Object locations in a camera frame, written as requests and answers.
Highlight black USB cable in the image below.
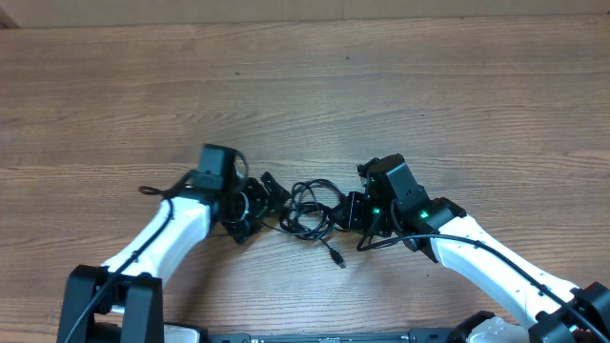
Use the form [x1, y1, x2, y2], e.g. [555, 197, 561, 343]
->
[259, 178, 348, 271]

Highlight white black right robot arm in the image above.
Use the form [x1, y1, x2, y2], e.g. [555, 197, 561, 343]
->
[339, 154, 609, 342]

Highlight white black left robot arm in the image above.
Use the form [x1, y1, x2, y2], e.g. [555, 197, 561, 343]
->
[57, 144, 290, 342]

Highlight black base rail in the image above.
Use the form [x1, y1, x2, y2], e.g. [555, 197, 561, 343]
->
[161, 310, 497, 343]

